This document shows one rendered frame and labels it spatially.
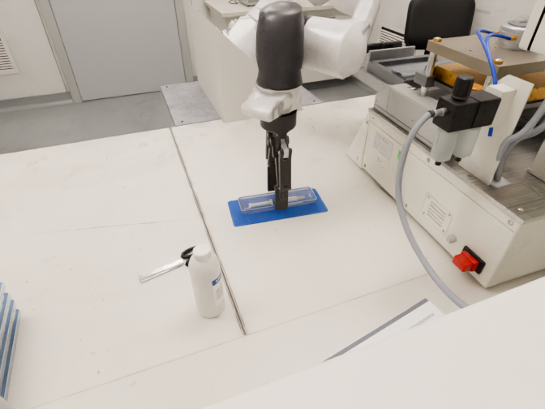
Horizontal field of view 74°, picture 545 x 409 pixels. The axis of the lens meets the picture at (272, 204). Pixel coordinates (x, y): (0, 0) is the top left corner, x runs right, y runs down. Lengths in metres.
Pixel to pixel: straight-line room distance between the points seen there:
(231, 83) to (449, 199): 0.77
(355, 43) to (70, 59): 3.21
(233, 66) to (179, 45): 2.52
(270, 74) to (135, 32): 3.03
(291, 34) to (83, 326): 0.61
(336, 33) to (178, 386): 0.62
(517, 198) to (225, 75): 0.88
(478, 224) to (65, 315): 0.75
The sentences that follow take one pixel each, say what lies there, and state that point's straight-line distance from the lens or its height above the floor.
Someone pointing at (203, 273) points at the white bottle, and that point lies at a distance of 0.58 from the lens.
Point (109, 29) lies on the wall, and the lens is 3.67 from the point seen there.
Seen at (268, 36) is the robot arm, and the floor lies 1.14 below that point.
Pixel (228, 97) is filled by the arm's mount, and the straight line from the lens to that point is 1.26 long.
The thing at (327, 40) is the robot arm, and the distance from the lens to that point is 0.72.
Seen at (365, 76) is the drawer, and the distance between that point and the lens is 1.09.
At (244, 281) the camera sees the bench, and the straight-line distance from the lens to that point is 0.72.
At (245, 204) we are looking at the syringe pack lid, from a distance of 0.86.
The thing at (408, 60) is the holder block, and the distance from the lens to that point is 1.15.
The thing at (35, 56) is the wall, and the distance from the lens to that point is 3.79.
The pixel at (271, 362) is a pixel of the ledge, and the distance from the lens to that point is 0.57.
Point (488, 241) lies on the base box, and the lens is 0.75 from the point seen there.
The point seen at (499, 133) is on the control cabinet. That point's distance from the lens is 0.71.
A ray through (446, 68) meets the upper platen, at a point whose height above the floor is 1.06.
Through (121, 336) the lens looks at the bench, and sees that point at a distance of 0.69.
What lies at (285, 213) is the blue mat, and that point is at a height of 0.75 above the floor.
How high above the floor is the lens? 1.30
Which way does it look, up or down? 38 degrees down
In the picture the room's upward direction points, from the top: straight up
